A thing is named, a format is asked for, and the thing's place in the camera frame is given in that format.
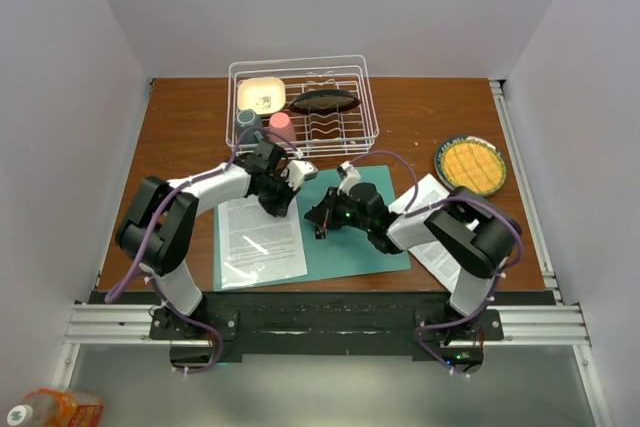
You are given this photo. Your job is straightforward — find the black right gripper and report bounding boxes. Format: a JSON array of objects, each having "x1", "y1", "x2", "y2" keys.
[{"x1": 304, "y1": 187, "x2": 372, "y2": 233}]

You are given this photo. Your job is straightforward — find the teal file folder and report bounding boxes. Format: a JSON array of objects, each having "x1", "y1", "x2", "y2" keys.
[{"x1": 214, "y1": 170, "x2": 410, "y2": 287}]

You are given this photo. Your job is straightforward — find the printed paper sheet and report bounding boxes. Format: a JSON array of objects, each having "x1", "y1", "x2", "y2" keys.
[{"x1": 214, "y1": 196, "x2": 307, "y2": 291}]

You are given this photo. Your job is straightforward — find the remaining printed paper stack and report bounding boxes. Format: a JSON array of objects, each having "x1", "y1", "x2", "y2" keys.
[{"x1": 409, "y1": 174, "x2": 461, "y2": 293}]

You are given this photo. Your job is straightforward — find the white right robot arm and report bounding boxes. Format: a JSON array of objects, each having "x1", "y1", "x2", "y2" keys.
[{"x1": 304, "y1": 182, "x2": 524, "y2": 340}]

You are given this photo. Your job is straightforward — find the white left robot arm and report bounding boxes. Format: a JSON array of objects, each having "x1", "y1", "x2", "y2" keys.
[{"x1": 105, "y1": 139, "x2": 316, "y2": 339}]

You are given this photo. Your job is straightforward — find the pink cup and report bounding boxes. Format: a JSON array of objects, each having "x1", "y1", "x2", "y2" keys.
[{"x1": 268, "y1": 112, "x2": 297, "y2": 143}]

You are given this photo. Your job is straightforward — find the grey-blue mug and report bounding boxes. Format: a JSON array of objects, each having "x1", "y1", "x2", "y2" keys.
[{"x1": 235, "y1": 109, "x2": 264, "y2": 145}]

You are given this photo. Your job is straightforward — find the cream square bowl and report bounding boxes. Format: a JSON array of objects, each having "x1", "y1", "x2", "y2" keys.
[{"x1": 237, "y1": 77, "x2": 286, "y2": 116}]

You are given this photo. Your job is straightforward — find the dark brown oval plate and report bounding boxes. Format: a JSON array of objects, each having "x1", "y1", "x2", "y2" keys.
[{"x1": 288, "y1": 89, "x2": 361, "y2": 115}]

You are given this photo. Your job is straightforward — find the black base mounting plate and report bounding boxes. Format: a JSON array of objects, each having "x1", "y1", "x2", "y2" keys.
[{"x1": 150, "y1": 292, "x2": 504, "y2": 365}]

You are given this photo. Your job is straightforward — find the yellow patterned round plate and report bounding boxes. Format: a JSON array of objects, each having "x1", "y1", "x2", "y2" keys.
[{"x1": 434, "y1": 135, "x2": 508, "y2": 197}]

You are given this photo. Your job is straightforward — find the orange drink bottle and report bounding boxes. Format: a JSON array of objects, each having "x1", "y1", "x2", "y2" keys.
[{"x1": 6, "y1": 388, "x2": 104, "y2": 427}]

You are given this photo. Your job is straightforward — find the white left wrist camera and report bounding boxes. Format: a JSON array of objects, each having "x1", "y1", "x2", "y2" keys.
[{"x1": 282, "y1": 160, "x2": 318, "y2": 190}]

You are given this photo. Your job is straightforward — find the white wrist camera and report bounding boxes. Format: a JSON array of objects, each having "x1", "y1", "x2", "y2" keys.
[
  {"x1": 336, "y1": 161, "x2": 361, "y2": 195},
  {"x1": 282, "y1": 160, "x2": 318, "y2": 190}
]

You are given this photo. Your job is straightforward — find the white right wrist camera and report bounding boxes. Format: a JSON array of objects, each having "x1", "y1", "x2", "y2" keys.
[{"x1": 336, "y1": 161, "x2": 361, "y2": 195}]

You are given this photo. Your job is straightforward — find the white wire dish rack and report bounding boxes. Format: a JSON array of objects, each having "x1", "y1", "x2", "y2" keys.
[{"x1": 226, "y1": 55, "x2": 379, "y2": 158}]

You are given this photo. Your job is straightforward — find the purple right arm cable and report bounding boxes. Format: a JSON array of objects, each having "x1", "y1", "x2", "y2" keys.
[{"x1": 342, "y1": 150, "x2": 525, "y2": 378}]

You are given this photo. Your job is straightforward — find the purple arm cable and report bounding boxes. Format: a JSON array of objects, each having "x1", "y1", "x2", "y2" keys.
[
  {"x1": 104, "y1": 127, "x2": 304, "y2": 376},
  {"x1": 342, "y1": 150, "x2": 525, "y2": 378}
]

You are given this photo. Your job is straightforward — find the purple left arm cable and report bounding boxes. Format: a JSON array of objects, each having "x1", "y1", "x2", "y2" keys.
[{"x1": 104, "y1": 127, "x2": 304, "y2": 376}]

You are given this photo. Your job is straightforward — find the right side aluminium rail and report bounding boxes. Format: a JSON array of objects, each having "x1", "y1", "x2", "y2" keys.
[{"x1": 488, "y1": 80, "x2": 561, "y2": 302}]

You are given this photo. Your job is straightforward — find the aluminium frame rail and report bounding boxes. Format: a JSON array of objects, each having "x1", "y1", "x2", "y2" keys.
[{"x1": 54, "y1": 291, "x2": 613, "y2": 426}]

